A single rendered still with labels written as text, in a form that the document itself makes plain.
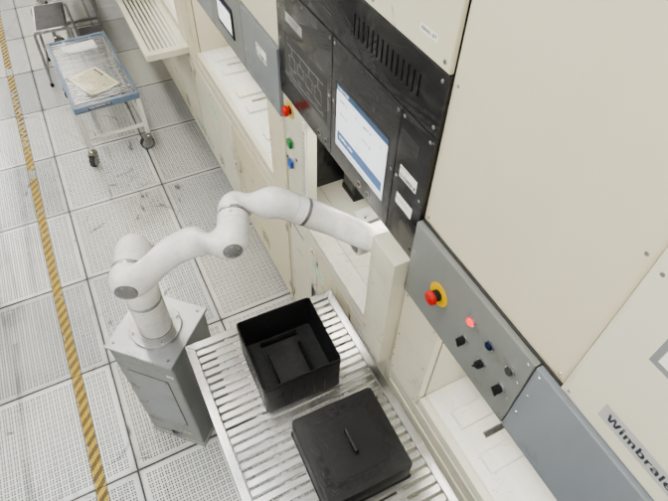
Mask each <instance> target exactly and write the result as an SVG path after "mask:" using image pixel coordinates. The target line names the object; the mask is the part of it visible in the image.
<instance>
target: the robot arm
mask: <svg viewBox="0 0 668 501"><path fill-rule="evenodd" d="M252 213H254V214H255V215H257V216H259V217H261V218H265V219H282V220H285V221H288V222H291V223H293V224H295V225H298V226H301V227H304V228H307V229H310V230H312V231H315V232H319V233H322V234H325V235H328V236H330V237H333V238H335V239H337V240H340V241H342V242H344V243H346V244H349V245H350V246H351V248H352V250H353V252H354V253H355V254H357V255H361V254H364V253H366V252H369V251H371V250H372V241H373V236H376V235H378V234H381V233H384V232H386V231H388V229H387V228H386V226H385V225H384V224H383V222H382V221H381V220H379V221H377V222H375V223H372V224H369V223H366V222H364V221H362V220H360V219H358V218H355V217H353V216H351V215H349V214H347V213H344V212H342V211H340V210H338V209H335V208H333V207H331V206H328V205H326V204H323V203H321V202H318V201H316V200H313V199H311V198H308V197H305V196H303V195H300V194H298V193H295V192H292V191H290V190H287V189H284V188H281V187H277V186H269V187H265V188H262V189H260V190H257V191H255V192H252V193H243V192H239V191H231V192H229V193H227V194H226V195H224V196H223V197H222V199H221V200H220V202H219V205H218V211H217V226H216V227H215V229H214V230H212V231H211V232H209V233H207V232H205V231H204V230H202V229H200V228H198V227H194V226H192V227H186V228H184V229H181V230H179V231H177V232H174V233H172V234H170V235H168V236H167V237H165V238H163V239H162V240H161V241H159V242H158V243H157V244H156V245H155V246H154V247H152V245H151V243H150V241H149V240H148V239H147V238H145V237H144V236H142V235H140V234H127V235H124V236H122V237H121V238H120V239H119V240H118V242H117V243H116V245H115V248H114V251H113V256H112V261H111V266H110V271H109V276H108V286H109V289H110V291H111V293H112V294H113V295H115V296H116V297H118V298H121V299H124V300H125V302H126V304H127V306H128V308H129V311H130V313H131V315H132V317H133V320H132V322H131V325H130V336H131V338H132V340H133V341H134V343H135V344H137V345H138V346H140V347H142V348H146V349H157V348H161V347H164V346H166V345H168V344H169V343H171V342H172V341H173V340H174V339H175V338H176V337H177V336H178V335H179V333H180V331H181V328H182V319H181V316H180V314H179V312H178V311H177V310H176V309H175V308H173V307H171V306H168V305H166V304H165V301H164V299H163V296H162V293H161V291H160V288H159V286H158V282H159V281H160V280H161V279H162V278H163V277H164V276H165V275H166V274H167V273H168V272H169V271H171V270H172V269H173V268H174V267H176V266H177V265H179V264H181V263H183V262H185V261H187V260H190V259H193V258H195V257H198V256H201V255H212V256H216V257H218V258H221V259H234V258H237V257H239V256H240V255H242V254H243V253H244V252H245V251H246V250H247V248H248V245H249V241H250V215H251V214H252Z"/></svg>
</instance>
